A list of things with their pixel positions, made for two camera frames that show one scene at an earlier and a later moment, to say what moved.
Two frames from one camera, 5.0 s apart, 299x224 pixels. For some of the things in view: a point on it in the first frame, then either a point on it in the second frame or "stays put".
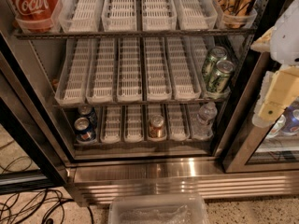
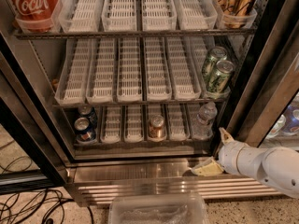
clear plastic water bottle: (203, 125) stays put
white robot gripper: (286, 44) to (228, 158)
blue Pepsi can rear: (89, 112) stays put
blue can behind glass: (291, 119) stays put
